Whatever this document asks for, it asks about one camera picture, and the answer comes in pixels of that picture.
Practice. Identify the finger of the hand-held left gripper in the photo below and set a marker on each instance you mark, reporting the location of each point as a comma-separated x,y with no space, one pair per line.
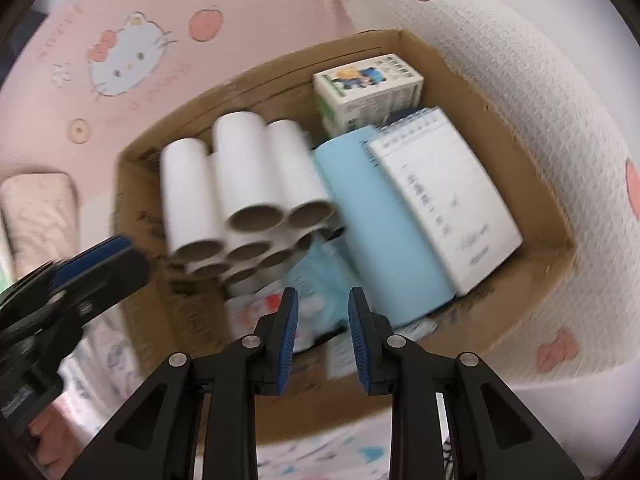
100,255
115,275

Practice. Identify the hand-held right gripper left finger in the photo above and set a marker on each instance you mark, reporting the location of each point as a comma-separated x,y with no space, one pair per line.
287,340

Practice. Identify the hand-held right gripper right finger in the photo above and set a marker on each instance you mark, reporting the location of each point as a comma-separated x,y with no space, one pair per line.
360,340

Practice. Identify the white pouch with red label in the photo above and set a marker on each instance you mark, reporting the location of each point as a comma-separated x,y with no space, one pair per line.
250,310

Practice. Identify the light blue wet wipes pack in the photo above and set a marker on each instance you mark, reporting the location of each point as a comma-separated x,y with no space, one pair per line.
320,280

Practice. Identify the pile of white paper tubes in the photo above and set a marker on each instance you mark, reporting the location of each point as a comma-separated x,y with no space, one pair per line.
235,170

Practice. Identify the brown cardboard box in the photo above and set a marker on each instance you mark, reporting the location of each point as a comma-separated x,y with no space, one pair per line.
500,125

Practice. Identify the pink printed pillow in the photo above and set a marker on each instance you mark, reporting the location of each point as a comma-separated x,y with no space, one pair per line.
37,220

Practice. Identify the light blue box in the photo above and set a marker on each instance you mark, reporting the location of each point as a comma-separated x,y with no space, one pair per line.
380,230

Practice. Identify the white printed box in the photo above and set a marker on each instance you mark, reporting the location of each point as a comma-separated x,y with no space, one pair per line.
445,200

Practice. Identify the white green cartoon print box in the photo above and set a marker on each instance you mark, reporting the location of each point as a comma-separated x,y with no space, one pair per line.
365,95

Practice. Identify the pink cat print mat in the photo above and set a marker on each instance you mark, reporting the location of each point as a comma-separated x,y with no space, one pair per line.
550,85

